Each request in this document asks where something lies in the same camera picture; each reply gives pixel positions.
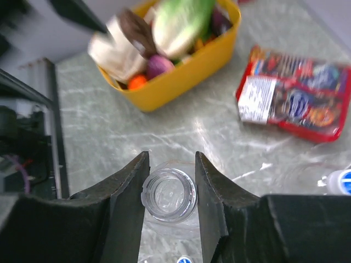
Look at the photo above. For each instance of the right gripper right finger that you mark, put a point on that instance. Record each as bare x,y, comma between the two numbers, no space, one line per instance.
237,226

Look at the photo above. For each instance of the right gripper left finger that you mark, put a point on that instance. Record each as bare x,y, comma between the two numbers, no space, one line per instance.
102,223

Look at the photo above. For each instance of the clear plastic bottle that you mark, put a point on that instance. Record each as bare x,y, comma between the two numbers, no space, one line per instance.
306,178
171,222

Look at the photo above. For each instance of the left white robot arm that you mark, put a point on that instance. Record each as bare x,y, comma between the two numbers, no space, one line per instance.
15,13

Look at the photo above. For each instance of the red snack package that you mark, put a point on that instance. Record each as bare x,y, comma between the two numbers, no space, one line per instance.
304,96

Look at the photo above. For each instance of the yellow plastic basket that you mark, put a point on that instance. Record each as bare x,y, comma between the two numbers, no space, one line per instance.
202,64

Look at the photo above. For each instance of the orange fruit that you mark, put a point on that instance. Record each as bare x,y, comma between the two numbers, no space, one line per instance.
137,82

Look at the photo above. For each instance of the red onion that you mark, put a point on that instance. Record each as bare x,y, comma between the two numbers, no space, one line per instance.
158,65

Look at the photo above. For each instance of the dark eggplant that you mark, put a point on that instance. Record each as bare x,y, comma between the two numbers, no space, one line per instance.
220,24

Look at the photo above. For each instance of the green cabbage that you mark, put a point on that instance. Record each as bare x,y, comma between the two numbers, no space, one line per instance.
178,24

